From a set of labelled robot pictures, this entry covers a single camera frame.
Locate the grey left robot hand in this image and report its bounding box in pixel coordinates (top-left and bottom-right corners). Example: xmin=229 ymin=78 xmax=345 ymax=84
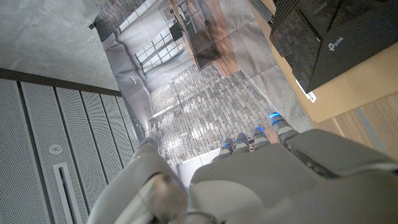
xmin=86 ymin=111 xmax=398 ymax=224

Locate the printed office backdrop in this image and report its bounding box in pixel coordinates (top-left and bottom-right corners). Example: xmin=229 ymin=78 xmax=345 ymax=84
xmin=89 ymin=0 xmax=312 ymax=187

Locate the grey tape strip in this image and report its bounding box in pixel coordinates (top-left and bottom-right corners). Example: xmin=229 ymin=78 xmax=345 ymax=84
xmin=354 ymin=108 xmax=390 ymax=156

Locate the black router with antennas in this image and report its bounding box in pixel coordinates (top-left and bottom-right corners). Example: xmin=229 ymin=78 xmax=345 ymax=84
xmin=269 ymin=0 xmax=398 ymax=93

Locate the brown cardboard box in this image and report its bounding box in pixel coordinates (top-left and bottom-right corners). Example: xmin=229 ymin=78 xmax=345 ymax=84
xmin=248 ymin=0 xmax=398 ymax=124

